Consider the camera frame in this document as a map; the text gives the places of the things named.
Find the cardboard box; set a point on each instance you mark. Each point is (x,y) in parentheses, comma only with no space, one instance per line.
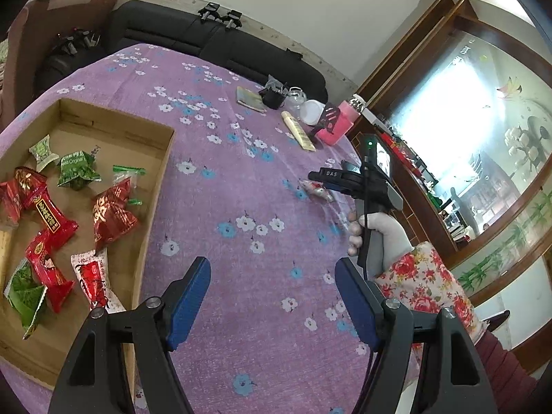
(108,138)

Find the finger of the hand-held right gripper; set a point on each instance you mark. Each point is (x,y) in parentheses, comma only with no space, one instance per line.
(330,174)
(338,186)

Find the purple floral tablecloth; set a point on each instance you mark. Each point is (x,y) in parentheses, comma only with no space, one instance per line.
(258,267)

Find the black device on chair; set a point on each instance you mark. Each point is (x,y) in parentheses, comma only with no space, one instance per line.
(75,41)

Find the painted glass partition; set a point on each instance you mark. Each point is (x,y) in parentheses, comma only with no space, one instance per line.
(496,116)

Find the olive booklet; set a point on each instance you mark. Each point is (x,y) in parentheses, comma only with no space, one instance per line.
(250,98)

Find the clear green-striped snack packet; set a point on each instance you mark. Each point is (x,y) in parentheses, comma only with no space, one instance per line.
(125,179)

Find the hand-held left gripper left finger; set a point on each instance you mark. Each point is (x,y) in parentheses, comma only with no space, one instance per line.
(189,299)

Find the green white-lettered snack packet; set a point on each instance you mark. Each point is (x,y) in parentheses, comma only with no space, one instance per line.
(77,172)

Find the black sofa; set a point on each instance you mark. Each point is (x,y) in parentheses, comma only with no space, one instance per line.
(172,30)

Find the person's right hand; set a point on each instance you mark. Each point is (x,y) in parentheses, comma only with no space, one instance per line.
(390,237)

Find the green white twisted snack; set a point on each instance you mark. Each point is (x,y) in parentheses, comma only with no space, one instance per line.
(42,151)

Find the wooden cabinet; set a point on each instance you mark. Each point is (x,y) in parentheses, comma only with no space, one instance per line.
(427,224)

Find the glass jar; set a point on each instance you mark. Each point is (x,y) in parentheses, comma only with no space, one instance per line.
(296,96)

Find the person's right forearm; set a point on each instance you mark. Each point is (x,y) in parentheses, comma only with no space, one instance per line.
(431,287)

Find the white lid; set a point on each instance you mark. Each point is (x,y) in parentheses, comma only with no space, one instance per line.
(312,112)

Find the black gripper on sofa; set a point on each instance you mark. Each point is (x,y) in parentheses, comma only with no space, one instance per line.
(209,11)
(232,18)

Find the green patterned snack packet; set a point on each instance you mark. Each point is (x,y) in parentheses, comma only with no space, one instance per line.
(23,297)

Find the red foil snack packet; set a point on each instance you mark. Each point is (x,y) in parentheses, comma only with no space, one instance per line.
(8,200)

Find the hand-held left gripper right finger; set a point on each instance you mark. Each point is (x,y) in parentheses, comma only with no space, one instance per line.
(358,304)

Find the cream tube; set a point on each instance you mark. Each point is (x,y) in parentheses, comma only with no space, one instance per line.
(298,133)

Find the white red snack packet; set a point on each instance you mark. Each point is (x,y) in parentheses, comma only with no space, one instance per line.
(92,278)
(317,190)

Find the black cup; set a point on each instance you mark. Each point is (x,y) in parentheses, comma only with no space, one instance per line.
(271,97)

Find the dark red snack packet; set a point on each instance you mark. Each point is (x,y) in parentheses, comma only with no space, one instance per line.
(112,218)

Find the red cream-label snack packet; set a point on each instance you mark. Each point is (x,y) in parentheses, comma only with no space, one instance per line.
(54,224)

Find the white long box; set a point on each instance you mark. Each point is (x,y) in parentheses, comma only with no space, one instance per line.
(373,117)

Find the pink knitted-sleeve bottle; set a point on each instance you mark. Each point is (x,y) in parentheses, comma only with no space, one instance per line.
(343,127)

